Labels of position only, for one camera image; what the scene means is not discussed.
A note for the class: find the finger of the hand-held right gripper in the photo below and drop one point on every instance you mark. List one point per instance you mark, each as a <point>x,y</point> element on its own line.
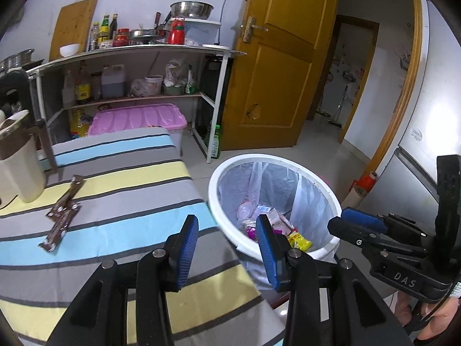
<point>363,219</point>
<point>353,232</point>

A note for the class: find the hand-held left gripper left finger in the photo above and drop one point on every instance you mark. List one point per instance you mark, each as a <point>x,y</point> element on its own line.
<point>187,248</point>

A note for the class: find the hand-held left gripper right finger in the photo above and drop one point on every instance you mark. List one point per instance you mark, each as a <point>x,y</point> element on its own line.
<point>268,254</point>

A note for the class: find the purple snack packet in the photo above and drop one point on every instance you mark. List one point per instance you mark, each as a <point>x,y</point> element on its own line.
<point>251,232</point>

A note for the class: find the yellow snack packet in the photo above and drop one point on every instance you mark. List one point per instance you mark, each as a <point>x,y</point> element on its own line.
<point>299,241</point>

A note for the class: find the red white carton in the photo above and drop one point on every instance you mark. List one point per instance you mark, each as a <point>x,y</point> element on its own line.
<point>282,221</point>

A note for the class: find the white yogurt cup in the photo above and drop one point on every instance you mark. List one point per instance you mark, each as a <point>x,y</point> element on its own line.
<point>245,209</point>

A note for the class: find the white trash bin with bag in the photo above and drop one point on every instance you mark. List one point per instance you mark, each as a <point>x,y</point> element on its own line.
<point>281,187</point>

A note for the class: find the person's right hand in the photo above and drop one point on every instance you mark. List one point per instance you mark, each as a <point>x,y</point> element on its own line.
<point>437,317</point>

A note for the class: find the red cylinder object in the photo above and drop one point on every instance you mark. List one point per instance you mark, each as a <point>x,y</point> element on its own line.
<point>368,182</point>

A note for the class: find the striped tablecloth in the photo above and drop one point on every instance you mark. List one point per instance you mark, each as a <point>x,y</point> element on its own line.
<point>126,194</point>

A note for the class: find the mop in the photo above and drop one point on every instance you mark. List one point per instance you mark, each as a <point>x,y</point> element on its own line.
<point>340,108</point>

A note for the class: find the grey refrigerator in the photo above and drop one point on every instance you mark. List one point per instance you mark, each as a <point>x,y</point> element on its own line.
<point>432,115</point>

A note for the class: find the brown stick packet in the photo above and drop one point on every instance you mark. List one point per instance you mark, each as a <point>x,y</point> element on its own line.
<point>59,229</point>
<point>66,196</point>

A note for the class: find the pink lidded storage box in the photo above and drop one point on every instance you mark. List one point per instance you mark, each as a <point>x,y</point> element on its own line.
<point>137,119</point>

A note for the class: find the green bowl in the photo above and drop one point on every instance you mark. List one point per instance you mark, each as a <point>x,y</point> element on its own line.
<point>174,89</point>

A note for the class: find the yellow food bag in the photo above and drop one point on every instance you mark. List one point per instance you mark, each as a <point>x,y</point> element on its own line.
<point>80,122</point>

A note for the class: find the white bucket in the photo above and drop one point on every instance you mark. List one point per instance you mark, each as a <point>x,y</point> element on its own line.
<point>154,84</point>

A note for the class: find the white plastic bag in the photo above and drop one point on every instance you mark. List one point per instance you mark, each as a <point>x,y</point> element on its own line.
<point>176,72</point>

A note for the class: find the wooden door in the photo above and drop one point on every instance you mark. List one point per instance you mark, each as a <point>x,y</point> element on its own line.
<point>281,61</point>

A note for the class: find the dark liquid jug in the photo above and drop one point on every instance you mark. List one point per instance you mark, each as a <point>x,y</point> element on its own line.
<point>113,83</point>

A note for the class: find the beige brown electric kettle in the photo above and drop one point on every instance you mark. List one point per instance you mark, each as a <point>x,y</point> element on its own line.
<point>21,173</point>

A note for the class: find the yellow label oil bottle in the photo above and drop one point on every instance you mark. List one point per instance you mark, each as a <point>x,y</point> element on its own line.
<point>83,86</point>

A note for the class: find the tall clear bottle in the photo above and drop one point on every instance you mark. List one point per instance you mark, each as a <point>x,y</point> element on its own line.
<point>68,90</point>

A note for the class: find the metal shelf rack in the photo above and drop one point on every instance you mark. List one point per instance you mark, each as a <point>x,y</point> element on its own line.
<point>144,49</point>

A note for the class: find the red bottle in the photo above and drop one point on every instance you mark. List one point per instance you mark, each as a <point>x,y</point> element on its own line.
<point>176,32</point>

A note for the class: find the steel tray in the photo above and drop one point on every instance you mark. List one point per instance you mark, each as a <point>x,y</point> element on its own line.
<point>147,35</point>

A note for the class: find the white plastic container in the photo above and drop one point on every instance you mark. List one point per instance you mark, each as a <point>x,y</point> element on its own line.
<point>203,30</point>

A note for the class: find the red lidded jar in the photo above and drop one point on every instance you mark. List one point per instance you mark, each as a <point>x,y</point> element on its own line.
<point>121,38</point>

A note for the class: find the white bowl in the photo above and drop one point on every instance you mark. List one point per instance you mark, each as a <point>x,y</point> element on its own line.
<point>70,49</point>

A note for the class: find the clear sauce bottle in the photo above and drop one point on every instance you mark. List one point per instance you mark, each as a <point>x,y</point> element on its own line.
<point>94,36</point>

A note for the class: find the green yellow sauce bottle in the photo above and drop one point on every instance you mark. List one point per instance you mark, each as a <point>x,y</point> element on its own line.
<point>104,30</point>

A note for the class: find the dark sauce bottle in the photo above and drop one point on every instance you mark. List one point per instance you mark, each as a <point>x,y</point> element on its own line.
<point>113,27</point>

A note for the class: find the large steel bowl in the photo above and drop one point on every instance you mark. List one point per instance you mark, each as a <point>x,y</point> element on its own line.
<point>191,10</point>

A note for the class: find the wooden cutting board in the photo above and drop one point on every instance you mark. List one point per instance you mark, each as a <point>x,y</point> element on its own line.
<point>72,29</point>

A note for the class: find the steel pot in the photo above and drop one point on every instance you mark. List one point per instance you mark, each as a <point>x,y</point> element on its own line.
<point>18,59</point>

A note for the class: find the wooden door frame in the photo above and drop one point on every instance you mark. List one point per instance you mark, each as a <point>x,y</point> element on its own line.
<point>403,115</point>

